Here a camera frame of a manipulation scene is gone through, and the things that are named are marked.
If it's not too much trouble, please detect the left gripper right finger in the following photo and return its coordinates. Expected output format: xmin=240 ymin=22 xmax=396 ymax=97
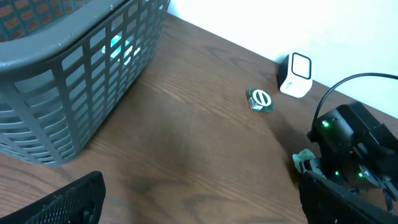
xmin=298 ymin=171 xmax=397 ymax=224

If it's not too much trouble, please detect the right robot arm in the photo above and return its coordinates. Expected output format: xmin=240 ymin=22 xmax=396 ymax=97
xmin=298 ymin=101 xmax=397 ymax=200

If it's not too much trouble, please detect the teal wet wipes pack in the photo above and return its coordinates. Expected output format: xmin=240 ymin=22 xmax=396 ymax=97
xmin=292 ymin=149 xmax=315 ymax=173

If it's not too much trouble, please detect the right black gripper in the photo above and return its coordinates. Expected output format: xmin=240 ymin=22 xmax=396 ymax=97
xmin=300 ymin=152 xmax=397 ymax=201

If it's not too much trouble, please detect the grey plastic mesh basket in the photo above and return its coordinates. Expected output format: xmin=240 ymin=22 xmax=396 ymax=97
xmin=1 ymin=0 xmax=170 ymax=166

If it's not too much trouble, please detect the green round-label ointment box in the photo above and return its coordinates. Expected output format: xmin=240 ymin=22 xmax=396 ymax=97
xmin=246 ymin=88 xmax=274 ymax=113

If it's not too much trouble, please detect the white barcode scanner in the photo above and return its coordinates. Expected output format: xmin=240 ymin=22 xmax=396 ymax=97
xmin=277 ymin=52 xmax=313 ymax=98

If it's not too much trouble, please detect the right black cable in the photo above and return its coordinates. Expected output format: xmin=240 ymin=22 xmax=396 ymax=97
xmin=312 ymin=72 xmax=398 ymax=125

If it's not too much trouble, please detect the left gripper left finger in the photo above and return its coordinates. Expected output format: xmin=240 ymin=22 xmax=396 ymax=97
xmin=1 ymin=170 xmax=106 ymax=224

